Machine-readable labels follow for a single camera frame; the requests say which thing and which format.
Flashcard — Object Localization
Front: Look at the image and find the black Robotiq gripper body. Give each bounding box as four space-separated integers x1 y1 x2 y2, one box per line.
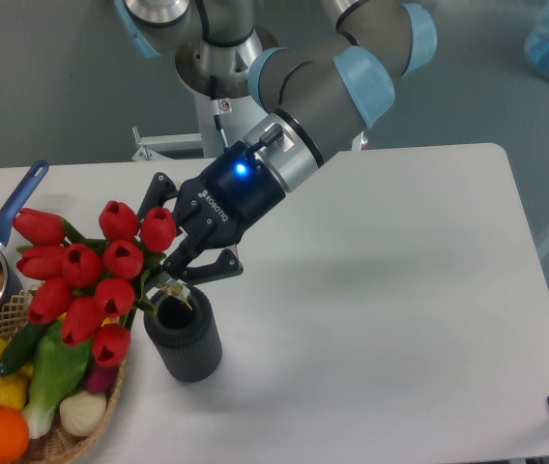
172 141 285 253

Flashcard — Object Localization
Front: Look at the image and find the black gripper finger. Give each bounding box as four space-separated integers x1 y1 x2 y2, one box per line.
160 238 244 285
136 172 180 222

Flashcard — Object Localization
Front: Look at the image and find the red tulip bouquet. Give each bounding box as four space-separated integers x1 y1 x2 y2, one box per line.
13 200 178 367

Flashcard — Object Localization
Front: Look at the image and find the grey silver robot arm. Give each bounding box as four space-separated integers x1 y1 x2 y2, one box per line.
115 1 437 288

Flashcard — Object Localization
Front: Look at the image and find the dark grey ribbed vase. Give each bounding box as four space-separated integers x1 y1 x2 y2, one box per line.
144 286 222 383

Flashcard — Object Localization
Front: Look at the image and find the purple red radish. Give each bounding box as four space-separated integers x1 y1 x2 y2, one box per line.
83 362 119 393

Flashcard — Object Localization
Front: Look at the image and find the green bok choy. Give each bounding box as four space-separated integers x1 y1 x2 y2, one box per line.
22 321 91 440

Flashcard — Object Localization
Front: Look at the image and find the white garlic bulb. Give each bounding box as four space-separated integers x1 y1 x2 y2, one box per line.
59 391 107 437

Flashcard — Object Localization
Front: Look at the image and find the dark green cucumber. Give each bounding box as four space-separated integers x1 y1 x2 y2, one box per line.
0 322 49 377

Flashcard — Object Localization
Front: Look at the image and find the orange fruit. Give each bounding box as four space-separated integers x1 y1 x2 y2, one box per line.
0 407 30 463

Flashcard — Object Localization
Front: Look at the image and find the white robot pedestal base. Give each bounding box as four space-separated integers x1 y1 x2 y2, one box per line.
131 91 370 162

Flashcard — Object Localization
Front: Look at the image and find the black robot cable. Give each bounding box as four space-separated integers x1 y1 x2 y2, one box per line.
192 0 234 158

